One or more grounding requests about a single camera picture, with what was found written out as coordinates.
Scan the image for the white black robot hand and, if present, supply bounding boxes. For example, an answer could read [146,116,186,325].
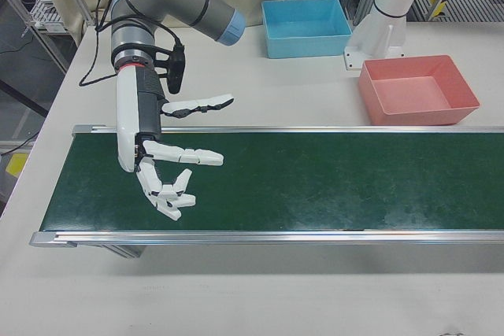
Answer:
[116,64,236,222]

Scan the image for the light blue plastic box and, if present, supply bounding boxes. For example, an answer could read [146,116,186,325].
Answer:
[261,0,354,60]

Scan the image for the pink plastic box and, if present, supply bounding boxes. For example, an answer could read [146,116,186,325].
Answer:
[357,54,481,127]

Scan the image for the green conveyor belt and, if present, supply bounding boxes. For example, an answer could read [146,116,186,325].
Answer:
[30,123,504,260]

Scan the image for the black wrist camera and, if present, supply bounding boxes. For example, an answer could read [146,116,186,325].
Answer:
[155,44,186,95]

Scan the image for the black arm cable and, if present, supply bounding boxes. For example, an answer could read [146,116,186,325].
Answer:
[78,0,186,87]

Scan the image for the grey metal shelving frame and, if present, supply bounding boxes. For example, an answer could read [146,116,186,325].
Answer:
[0,0,86,116]

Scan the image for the white wire basket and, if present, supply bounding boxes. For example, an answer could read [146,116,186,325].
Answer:
[29,0,64,32]

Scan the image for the white column pedestal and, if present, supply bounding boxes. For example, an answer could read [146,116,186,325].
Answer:
[343,0,436,72]

